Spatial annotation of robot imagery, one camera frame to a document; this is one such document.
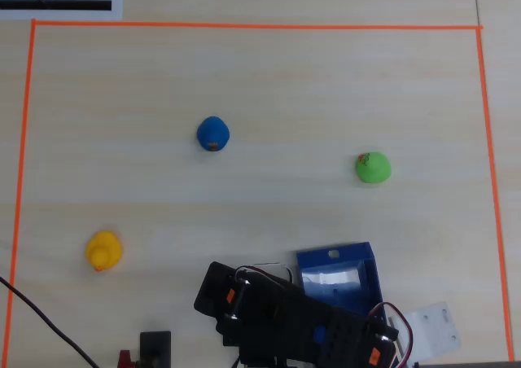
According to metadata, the blue rubber duck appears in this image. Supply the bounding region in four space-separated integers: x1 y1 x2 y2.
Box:
196 116 231 153

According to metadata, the black clamp base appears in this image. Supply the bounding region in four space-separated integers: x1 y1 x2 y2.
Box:
139 330 173 368

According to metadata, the orange tape strip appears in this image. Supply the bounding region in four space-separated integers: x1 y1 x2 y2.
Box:
475 28 516 363
2 20 37 368
31 19 484 32

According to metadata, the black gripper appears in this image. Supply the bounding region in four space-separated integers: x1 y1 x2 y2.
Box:
357 313 401 368

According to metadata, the red white servo wire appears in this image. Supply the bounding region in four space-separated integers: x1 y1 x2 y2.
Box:
368 301 415 366

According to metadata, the long black cable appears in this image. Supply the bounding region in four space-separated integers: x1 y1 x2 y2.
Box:
0 276 100 368

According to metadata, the blue plastic bin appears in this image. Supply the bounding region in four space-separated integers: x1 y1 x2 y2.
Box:
296 241 386 321

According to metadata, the green rubber duck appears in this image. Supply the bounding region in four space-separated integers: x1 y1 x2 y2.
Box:
354 151 392 186

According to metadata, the yellow rubber duck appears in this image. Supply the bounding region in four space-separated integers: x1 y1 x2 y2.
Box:
84 230 124 274

